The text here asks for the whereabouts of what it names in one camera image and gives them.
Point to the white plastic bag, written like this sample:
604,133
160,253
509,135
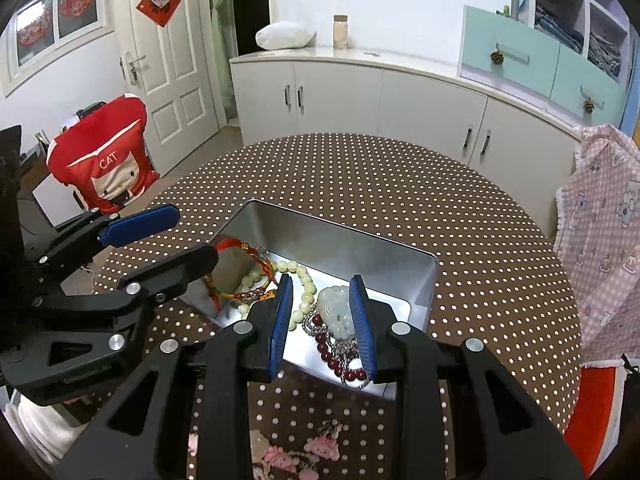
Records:
283,35

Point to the red orange chair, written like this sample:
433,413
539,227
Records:
595,424

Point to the red cat chair cover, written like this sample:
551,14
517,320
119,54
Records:
104,155

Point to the window with red paper-cuts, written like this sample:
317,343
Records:
42,31

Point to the red diamond door decoration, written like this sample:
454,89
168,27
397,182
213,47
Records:
158,11

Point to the white door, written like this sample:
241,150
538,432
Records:
169,69

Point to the teal drawer unit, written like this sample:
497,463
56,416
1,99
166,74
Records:
513,58

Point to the white low cabinet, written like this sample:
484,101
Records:
523,150

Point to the pink patterned draped cloth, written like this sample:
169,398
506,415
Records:
597,242

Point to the white cubby shelf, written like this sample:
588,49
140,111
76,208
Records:
599,30

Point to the white jade pendant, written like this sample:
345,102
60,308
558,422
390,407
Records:
333,307

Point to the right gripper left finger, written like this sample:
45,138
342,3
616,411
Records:
143,431

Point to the dark metal tin box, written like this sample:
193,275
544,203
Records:
399,275

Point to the beige jar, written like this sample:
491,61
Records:
340,32

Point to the brown polka dot tablecloth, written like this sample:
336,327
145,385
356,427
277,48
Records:
498,280

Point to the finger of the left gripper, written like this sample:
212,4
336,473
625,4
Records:
166,279
75,242

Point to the green curtain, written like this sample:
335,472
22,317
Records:
223,25

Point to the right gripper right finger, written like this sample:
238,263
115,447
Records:
499,431

